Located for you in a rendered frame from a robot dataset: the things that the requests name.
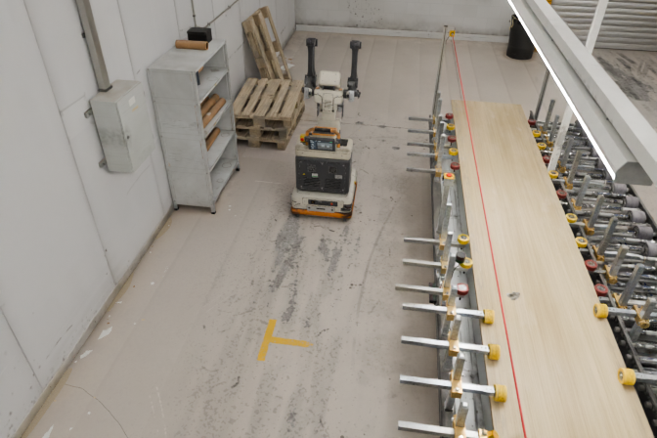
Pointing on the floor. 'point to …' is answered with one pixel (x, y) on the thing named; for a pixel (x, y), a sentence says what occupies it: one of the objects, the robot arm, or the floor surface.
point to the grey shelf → (171, 119)
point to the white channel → (567, 41)
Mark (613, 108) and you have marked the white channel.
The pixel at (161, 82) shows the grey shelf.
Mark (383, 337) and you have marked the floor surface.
